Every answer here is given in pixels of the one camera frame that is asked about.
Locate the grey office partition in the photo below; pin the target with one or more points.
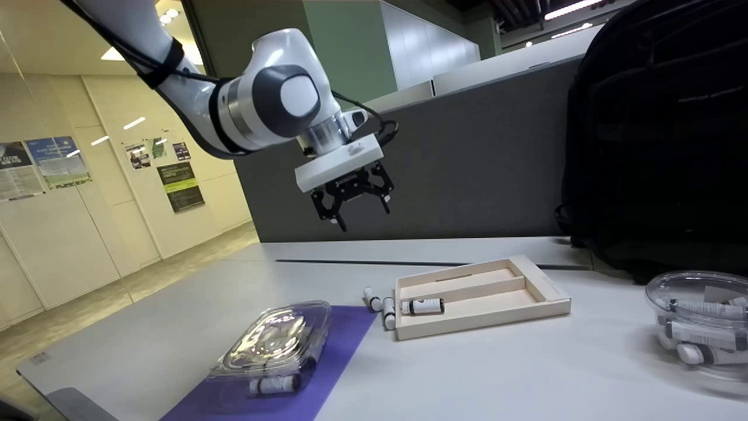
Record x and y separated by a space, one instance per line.
467 164

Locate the clear plastic bowl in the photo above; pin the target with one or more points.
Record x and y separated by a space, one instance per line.
695 286

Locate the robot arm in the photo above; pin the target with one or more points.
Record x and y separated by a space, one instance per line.
274 96

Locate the black poster green text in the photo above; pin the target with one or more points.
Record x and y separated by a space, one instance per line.
181 187

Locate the wooden compartment box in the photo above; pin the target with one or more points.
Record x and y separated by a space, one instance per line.
485 310

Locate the small white sticker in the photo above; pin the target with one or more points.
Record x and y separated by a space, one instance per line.
41 358

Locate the purple mat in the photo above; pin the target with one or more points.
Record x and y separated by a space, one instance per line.
345 345

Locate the black backpack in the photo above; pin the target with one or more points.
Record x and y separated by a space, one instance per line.
660 134

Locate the clear plastic clamshell container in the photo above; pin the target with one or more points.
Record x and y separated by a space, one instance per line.
274 339

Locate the small green poster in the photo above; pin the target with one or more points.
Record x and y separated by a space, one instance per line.
159 148

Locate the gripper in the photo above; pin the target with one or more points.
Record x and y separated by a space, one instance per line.
353 186

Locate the black and white poster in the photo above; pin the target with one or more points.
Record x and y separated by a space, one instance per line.
17 172

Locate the small white bottle black cap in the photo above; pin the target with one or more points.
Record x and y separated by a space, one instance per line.
389 316
274 385
372 301
423 306

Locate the small dark poster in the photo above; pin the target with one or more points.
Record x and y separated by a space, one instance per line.
182 151

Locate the heap of small white bottles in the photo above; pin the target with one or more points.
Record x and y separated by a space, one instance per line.
707 339

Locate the small photo poster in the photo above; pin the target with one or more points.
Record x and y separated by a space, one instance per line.
138 156

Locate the blue and green poster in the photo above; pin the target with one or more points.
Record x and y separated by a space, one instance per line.
58 161

